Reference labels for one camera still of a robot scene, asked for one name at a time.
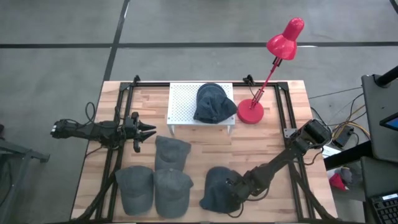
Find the grey equipment cart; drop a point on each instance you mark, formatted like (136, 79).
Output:
(377, 102)

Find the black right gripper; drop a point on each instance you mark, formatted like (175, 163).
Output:
(239, 188)

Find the black power adapter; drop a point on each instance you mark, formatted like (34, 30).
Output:
(342, 137)

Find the grey metal bracket plate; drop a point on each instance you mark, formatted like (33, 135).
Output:
(289, 133)

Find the tablet with blue screen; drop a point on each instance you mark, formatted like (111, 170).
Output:
(391, 123)

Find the white paper sheet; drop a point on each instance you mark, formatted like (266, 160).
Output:
(330, 151)

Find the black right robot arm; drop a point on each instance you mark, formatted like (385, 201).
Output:
(280, 158)

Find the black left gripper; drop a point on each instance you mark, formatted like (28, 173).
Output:
(135, 132)

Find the red desk lamp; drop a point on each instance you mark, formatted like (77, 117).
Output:
(250, 112)

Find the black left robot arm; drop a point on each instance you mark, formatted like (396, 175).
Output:
(93, 130)

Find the grey metal stand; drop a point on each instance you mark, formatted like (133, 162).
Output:
(28, 154)

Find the grey cloth cap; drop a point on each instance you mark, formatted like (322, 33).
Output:
(346, 175)

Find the black laptop keyboard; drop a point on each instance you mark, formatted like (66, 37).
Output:
(387, 211)

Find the black aluminium table frame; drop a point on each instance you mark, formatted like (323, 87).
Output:
(149, 84)

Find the faded blue denim cap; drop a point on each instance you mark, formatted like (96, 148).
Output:
(216, 189)
(172, 152)
(172, 193)
(214, 104)
(135, 189)

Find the black rail clamp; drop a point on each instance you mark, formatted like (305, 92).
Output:
(248, 80)
(136, 78)

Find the red cloth cap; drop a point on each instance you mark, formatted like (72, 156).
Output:
(337, 183)

